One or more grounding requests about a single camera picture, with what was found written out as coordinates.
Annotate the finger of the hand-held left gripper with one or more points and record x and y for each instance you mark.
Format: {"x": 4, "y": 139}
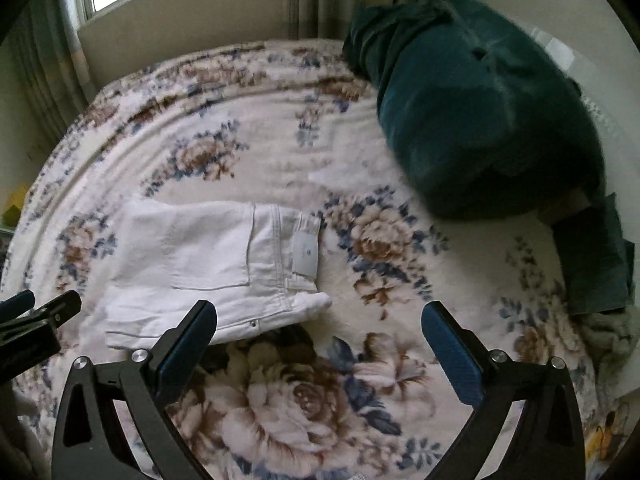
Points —
{"x": 15, "y": 304}
{"x": 50, "y": 312}

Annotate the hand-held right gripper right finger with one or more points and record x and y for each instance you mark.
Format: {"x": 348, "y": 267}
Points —
{"x": 452, "y": 357}

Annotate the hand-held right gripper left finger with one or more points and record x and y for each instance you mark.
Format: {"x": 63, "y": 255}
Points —
{"x": 187, "y": 352}

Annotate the white pants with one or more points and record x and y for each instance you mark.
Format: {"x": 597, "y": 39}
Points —
{"x": 200, "y": 260}

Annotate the yellow green box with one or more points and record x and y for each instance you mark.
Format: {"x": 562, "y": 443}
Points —
{"x": 15, "y": 210}

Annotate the grey fuzzy blanket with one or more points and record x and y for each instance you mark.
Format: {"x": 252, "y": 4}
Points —
{"x": 607, "y": 340}

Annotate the folded teal cloth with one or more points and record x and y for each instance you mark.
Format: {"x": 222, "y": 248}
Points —
{"x": 592, "y": 260}

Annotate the yellow printed sheet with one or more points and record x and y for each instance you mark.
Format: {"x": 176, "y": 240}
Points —
{"x": 605, "y": 435}

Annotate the floral printed blanket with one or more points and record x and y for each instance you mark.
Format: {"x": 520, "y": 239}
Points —
{"x": 280, "y": 160}

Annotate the dark teal blanket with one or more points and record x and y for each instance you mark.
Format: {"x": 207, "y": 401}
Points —
{"x": 475, "y": 120}

